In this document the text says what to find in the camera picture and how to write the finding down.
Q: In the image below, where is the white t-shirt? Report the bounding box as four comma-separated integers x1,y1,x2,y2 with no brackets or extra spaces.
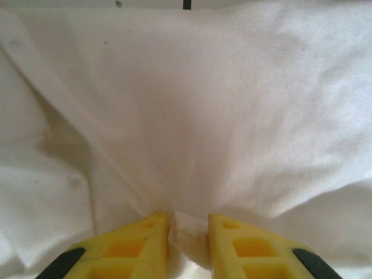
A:
0,5,372,279

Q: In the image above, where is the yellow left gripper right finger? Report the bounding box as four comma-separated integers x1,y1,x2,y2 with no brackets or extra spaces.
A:
206,214,341,279

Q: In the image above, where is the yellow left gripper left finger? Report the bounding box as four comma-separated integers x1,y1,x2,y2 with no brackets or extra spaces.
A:
34,212,170,279

